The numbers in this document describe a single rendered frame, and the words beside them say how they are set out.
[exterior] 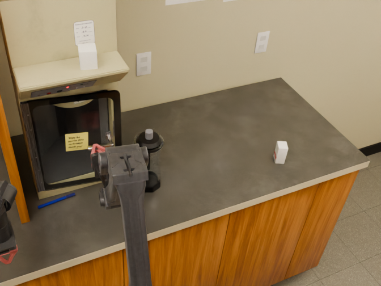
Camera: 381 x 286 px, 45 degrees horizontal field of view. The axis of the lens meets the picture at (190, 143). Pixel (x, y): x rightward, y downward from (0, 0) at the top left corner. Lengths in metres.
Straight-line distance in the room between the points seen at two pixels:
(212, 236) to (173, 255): 0.18
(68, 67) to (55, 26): 0.12
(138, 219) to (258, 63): 1.58
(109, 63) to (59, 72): 0.15
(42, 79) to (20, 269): 0.63
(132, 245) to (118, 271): 0.81
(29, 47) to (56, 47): 0.08
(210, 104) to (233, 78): 0.23
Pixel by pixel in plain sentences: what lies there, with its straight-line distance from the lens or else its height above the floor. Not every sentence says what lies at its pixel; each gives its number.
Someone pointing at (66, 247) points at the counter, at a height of 0.94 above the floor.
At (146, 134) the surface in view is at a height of 1.20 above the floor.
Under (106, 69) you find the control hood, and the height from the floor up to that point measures 1.51.
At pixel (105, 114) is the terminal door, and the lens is 1.57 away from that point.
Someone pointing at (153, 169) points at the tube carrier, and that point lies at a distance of 1.72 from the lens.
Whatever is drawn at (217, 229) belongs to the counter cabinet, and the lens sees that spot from 1.91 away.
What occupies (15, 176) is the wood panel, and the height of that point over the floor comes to 1.17.
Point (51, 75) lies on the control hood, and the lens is 1.40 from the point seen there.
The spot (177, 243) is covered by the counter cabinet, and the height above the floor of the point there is 0.78.
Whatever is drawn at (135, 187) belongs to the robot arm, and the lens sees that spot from 0.98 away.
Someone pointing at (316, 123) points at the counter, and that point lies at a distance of 2.28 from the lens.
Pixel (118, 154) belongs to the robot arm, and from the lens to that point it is 1.02.
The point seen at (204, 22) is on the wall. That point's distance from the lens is 2.15.
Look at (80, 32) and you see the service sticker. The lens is 1.44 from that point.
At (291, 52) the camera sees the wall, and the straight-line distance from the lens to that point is 2.55.
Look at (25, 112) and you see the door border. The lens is 1.53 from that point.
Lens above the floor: 2.26
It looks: 41 degrees down
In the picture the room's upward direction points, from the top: 6 degrees clockwise
